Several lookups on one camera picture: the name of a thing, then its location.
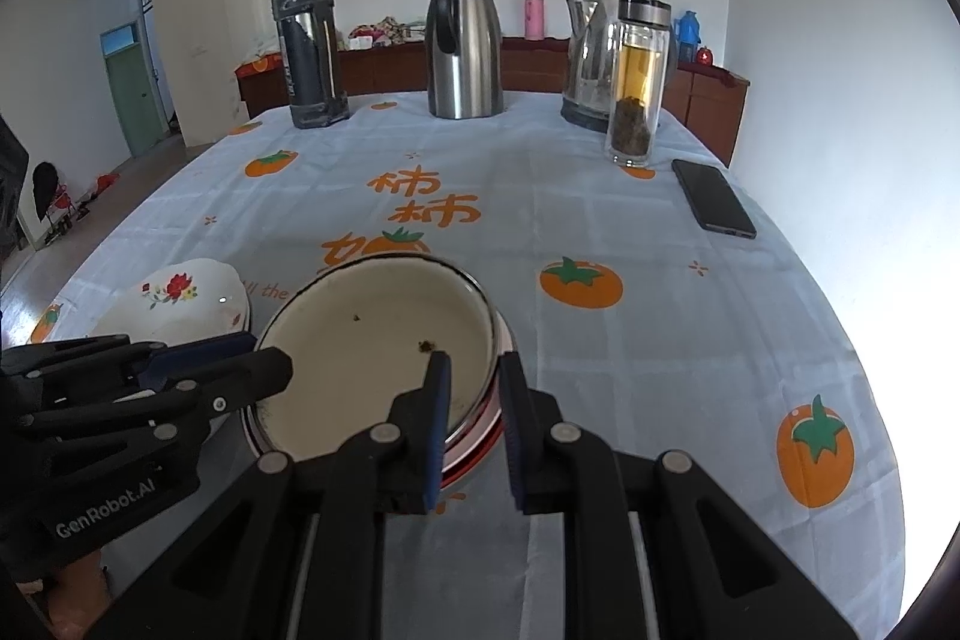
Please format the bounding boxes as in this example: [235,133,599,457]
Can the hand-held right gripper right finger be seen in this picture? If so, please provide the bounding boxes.
[499,351,860,640]

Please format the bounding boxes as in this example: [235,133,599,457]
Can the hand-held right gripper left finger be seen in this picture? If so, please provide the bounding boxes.
[82,349,453,640]

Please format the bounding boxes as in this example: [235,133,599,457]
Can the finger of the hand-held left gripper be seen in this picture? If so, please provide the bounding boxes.
[22,346,295,461]
[0,331,260,402]

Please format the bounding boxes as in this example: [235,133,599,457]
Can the pink plastic bowl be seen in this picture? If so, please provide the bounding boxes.
[439,310,520,489]

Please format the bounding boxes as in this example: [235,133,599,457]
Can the white plate with red flowers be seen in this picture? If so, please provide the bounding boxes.
[90,257,250,341]

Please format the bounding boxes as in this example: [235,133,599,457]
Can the white enamel bowl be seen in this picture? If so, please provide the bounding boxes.
[251,252,500,465]

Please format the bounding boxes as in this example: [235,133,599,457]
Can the person's left forearm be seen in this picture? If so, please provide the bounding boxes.
[15,546,113,618]

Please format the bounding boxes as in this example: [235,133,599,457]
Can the black garment on chair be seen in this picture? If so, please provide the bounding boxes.
[31,161,76,229]

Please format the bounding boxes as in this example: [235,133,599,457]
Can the green door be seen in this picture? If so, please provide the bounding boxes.
[101,25,166,157]

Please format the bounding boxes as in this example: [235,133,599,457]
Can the black smartphone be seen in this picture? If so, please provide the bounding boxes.
[671,158,758,240]

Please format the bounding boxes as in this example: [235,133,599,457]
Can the black thermos flask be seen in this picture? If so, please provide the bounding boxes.
[271,0,351,130]

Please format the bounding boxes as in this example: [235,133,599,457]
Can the dark wooden sideboard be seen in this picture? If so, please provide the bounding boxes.
[236,36,751,167]

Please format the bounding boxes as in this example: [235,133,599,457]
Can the pile of colourful cloth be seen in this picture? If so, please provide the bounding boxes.
[346,16,427,49]

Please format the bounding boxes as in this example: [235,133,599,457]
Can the glass tea bottle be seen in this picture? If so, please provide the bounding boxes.
[605,0,672,169]

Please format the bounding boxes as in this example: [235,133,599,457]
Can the stainless steel electric kettle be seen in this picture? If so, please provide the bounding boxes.
[561,0,680,133]

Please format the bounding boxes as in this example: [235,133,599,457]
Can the stainless steel carafe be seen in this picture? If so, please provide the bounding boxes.
[426,0,505,120]

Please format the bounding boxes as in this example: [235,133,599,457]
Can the blue thermos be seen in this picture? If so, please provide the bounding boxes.
[677,10,702,64]

